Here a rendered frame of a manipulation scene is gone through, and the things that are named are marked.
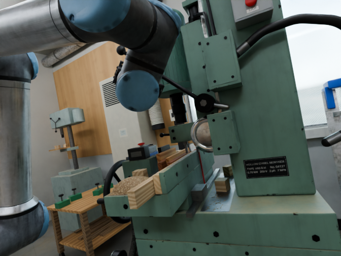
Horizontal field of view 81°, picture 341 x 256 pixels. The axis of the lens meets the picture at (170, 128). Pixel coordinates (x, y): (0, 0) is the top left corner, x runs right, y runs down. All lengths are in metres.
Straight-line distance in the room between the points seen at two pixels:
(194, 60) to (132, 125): 1.67
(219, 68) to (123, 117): 1.92
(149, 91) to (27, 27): 0.24
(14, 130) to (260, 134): 0.80
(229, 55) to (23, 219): 0.87
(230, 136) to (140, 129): 1.76
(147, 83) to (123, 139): 2.05
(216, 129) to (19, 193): 0.71
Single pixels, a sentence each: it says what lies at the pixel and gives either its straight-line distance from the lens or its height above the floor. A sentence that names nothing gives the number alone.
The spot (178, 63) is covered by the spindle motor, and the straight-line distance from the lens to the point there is 0.78.
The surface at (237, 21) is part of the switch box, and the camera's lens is 0.66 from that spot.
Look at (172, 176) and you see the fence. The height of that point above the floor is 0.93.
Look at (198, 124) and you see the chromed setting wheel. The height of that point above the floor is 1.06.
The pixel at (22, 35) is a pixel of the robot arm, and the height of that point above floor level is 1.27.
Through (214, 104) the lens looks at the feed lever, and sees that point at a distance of 0.64.
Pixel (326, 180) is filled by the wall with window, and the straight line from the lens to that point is 2.13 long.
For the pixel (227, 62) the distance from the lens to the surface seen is 0.61.
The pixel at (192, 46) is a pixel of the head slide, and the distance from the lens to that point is 0.78.
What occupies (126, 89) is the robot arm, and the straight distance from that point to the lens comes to 0.42.
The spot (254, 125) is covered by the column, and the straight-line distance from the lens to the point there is 0.67.
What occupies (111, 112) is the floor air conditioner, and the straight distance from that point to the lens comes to 2.55.
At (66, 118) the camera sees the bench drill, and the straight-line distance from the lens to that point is 3.00.
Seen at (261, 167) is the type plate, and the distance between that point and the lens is 0.69.
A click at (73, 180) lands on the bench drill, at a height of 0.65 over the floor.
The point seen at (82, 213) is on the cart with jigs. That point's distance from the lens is 1.96.
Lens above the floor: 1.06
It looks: level
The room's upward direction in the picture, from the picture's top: 10 degrees counter-clockwise
